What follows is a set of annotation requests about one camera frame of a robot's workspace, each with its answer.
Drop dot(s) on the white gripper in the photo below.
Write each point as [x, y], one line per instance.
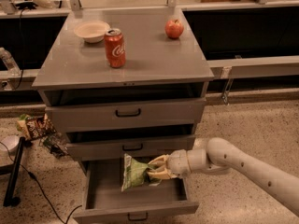
[177, 164]

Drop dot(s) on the green jalapeno chip bag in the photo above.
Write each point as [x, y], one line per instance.
[136, 174]

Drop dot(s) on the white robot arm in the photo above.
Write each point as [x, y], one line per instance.
[216, 157]

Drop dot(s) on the top grey drawer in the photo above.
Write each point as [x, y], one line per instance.
[97, 117]

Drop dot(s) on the grey drawer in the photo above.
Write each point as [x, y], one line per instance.
[104, 201]
[138, 147]
[97, 117]

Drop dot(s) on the bottom grey drawer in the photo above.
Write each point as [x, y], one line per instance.
[104, 201]

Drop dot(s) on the middle grey drawer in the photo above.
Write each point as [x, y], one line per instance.
[138, 147]

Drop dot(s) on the grey drawer cabinet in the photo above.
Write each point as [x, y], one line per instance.
[156, 68]

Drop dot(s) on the dark chip bag on floor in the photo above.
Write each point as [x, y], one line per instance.
[55, 144]

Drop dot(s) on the brown chip bag on floor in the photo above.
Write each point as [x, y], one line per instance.
[34, 127]

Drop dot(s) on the red cola can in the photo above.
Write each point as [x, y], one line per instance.
[115, 47]

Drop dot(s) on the red apple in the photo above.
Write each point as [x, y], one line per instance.
[174, 28]

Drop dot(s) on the white round base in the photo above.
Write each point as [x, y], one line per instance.
[9, 143]

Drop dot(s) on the white bowl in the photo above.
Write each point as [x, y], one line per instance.
[91, 31]

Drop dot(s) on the black stand leg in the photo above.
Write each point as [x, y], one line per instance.
[13, 170]

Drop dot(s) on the clear plastic water bottle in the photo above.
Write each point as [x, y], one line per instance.
[12, 67]

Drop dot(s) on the metal bracket under rail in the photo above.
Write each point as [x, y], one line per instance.
[226, 90]

